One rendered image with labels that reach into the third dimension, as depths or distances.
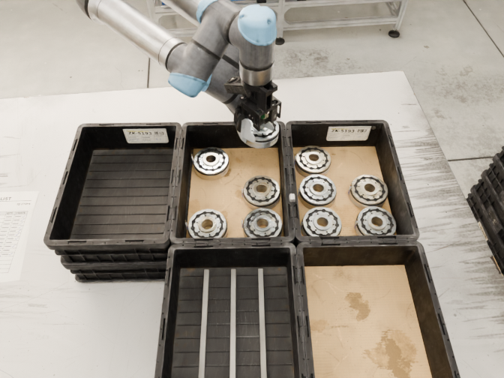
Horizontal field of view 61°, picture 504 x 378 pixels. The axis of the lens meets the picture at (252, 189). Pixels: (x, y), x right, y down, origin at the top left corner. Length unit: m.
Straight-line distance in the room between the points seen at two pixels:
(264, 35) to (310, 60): 2.15
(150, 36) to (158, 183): 0.43
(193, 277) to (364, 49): 2.40
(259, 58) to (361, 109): 0.83
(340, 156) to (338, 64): 1.75
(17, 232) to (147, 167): 0.44
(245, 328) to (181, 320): 0.15
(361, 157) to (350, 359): 0.60
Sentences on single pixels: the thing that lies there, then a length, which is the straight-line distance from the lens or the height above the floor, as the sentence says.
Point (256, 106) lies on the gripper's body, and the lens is 1.00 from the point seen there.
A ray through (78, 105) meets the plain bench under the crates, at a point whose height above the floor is 0.70.
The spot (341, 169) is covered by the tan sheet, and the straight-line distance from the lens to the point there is 1.29.
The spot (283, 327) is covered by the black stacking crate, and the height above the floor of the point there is 0.83.
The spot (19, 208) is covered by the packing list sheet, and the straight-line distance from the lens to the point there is 1.52.
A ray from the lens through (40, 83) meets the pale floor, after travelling 3.12.
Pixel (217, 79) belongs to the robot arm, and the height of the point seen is 0.97.
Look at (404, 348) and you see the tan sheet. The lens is 1.08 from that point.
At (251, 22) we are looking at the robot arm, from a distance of 0.87.
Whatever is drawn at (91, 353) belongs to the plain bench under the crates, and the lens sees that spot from 1.22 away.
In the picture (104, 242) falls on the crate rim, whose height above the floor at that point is 0.93.
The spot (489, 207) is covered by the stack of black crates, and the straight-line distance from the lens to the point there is 2.08.
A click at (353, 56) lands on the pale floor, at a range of 3.10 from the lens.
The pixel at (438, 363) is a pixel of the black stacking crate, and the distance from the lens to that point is 1.04.
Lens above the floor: 1.82
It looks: 54 degrees down
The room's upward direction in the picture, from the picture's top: straight up
